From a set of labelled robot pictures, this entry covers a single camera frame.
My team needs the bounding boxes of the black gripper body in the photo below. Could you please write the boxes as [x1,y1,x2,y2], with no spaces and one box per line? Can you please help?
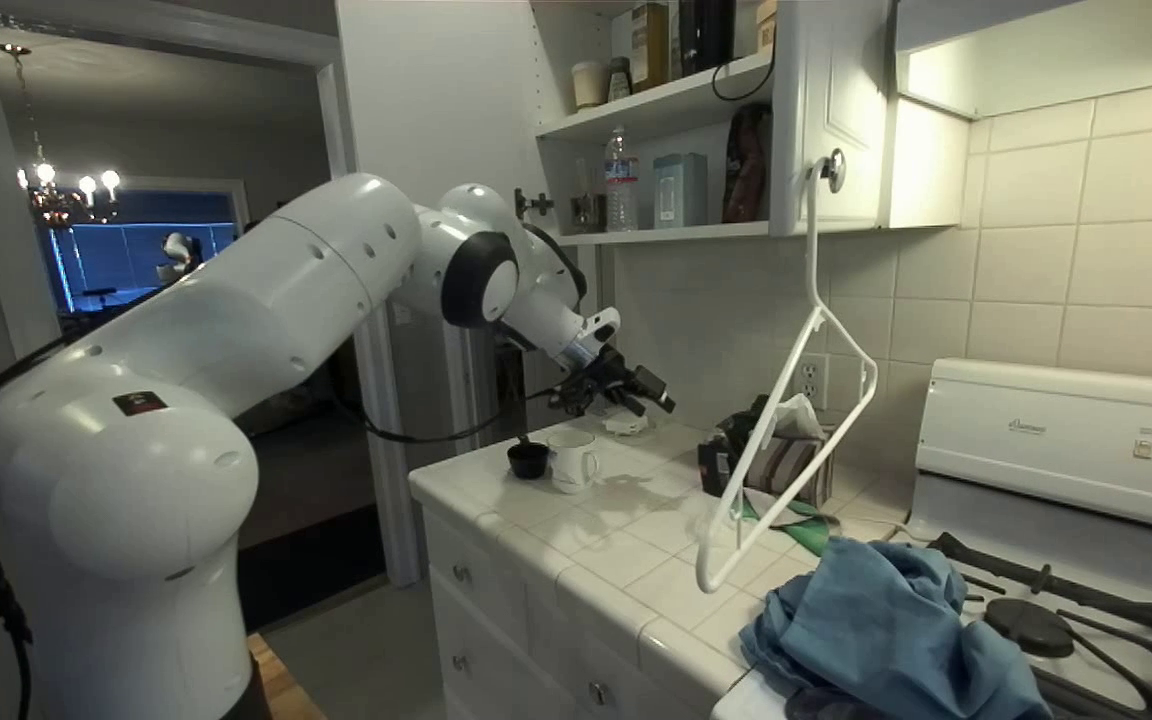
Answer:
[556,344,643,414]

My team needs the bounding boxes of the dark green coffee packet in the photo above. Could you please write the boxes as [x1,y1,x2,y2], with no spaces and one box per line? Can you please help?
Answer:
[695,404,776,500]

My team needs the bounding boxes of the white mug blue flowers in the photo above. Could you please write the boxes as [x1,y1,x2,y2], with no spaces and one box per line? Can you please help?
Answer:
[543,423,604,500]

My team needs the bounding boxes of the black measuring cup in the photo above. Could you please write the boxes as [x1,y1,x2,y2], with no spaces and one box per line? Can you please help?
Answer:
[505,432,562,483]

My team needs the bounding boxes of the white paper napkin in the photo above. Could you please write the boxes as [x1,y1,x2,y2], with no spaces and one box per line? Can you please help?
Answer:
[772,388,830,442]

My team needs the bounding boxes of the metal cupboard door knob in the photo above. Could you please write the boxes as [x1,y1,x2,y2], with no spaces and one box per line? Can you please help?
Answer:
[813,144,854,196]
[508,182,562,224]

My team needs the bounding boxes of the light blue box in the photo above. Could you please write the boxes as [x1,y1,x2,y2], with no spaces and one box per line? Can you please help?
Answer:
[650,147,714,227]

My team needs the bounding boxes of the clear plastic water bottle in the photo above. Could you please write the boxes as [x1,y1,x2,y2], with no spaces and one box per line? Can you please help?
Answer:
[601,125,643,234]

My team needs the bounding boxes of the white plastic clothes hanger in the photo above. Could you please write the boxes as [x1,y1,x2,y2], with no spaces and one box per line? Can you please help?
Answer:
[693,156,884,596]

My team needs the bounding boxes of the green cloth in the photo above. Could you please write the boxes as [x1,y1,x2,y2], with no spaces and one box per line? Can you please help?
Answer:
[766,497,847,558]

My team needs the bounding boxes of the brown coffee bag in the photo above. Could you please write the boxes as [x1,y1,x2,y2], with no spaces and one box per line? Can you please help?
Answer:
[719,101,776,227]

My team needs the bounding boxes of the white base cabinet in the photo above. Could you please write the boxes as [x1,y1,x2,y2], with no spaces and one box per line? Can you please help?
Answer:
[408,497,770,720]

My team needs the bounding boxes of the pale round jar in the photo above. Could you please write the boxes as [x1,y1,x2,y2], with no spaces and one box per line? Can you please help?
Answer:
[563,53,614,117]

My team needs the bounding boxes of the blue cloth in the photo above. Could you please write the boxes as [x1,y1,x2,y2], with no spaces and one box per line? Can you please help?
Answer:
[737,530,1059,720]

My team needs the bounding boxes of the brown cardboard box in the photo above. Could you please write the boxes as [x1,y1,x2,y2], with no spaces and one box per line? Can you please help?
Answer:
[623,0,675,90]

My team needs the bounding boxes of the dark tall box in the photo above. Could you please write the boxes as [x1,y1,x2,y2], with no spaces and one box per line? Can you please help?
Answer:
[675,0,740,79]

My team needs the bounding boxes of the white gas stove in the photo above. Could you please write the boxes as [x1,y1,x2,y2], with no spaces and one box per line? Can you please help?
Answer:
[710,351,1152,720]

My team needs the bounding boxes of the wooden platform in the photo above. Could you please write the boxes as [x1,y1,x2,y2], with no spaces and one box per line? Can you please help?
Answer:
[246,626,327,720]

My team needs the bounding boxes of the blue lit monitor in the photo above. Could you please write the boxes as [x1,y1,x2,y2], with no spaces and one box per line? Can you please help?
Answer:
[45,215,251,321]

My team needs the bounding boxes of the black stove grate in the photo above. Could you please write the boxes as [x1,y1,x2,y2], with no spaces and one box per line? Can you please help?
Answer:
[926,526,1152,720]

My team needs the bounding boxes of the white range hood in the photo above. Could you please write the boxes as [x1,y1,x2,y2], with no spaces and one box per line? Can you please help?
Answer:
[887,0,1152,125]

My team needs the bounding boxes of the chandelier with lit bulbs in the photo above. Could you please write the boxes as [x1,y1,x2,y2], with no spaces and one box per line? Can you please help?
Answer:
[0,35,129,230]

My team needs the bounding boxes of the white wall cupboard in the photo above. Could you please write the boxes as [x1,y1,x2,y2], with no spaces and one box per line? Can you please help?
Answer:
[331,0,975,261]

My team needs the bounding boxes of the white wall outlet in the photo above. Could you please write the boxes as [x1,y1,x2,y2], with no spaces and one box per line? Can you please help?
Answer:
[801,344,837,407]

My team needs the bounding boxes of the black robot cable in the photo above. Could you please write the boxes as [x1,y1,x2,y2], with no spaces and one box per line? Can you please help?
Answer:
[354,379,568,452]

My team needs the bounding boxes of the black cable on shelf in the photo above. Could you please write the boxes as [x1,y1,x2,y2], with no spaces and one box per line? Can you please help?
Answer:
[704,46,780,102]

